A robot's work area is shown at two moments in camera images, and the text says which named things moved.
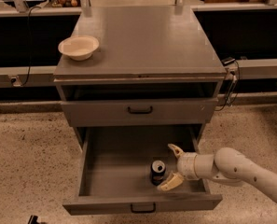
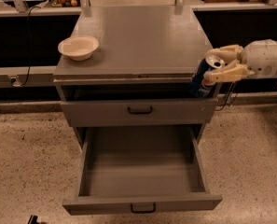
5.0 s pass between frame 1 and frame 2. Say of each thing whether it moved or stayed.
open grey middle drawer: stayed
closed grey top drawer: stayed
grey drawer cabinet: stayed
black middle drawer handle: stayed
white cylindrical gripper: moved
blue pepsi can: moved
